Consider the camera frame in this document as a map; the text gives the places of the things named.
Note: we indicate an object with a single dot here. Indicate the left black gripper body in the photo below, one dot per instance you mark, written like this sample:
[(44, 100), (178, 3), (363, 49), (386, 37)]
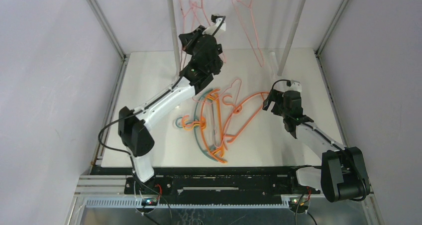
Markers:
[(191, 42)]

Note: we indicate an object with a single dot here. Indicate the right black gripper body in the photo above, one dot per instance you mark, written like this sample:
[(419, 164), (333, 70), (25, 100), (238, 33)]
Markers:
[(275, 102)]

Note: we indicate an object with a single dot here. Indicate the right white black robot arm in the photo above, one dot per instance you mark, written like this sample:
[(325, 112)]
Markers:
[(343, 174)]

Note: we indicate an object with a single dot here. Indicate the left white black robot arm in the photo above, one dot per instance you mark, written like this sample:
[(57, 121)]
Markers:
[(134, 125)]

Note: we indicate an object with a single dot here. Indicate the teal plastic hanger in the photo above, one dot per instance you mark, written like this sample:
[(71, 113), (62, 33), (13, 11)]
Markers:
[(197, 134)]

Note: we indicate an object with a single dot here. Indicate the orange plastic hanger left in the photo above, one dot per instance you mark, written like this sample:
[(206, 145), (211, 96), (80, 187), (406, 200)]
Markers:
[(204, 118)]

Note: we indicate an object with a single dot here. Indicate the large orange plastic hanger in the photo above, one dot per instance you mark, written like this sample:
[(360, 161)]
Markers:
[(240, 111)]

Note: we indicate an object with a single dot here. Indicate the white hanger rack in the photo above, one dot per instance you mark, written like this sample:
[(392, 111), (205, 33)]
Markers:
[(285, 54)]

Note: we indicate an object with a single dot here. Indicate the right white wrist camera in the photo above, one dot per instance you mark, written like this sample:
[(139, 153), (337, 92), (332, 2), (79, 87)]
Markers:
[(294, 86)]

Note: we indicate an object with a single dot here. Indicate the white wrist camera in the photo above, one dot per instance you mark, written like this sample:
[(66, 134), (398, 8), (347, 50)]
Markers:
[(294, 86), (217, 24)]

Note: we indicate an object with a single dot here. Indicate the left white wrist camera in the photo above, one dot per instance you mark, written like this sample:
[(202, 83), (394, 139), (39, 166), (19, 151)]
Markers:
[(217, 24)]

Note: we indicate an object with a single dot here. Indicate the aluminium frame post left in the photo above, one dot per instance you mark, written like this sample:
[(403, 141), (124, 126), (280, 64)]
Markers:
[(113, 40)]

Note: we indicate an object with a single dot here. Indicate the aluminium frame post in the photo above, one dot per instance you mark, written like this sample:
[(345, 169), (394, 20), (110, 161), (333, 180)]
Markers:
[(319, 57), (113, 40)]

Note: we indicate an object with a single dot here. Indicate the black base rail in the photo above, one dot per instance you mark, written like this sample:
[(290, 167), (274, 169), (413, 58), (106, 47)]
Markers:
[(227, 186)]

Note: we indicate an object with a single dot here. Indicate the aluminium frame post right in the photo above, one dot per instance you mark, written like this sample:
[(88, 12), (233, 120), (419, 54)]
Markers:
[(319, 57)]

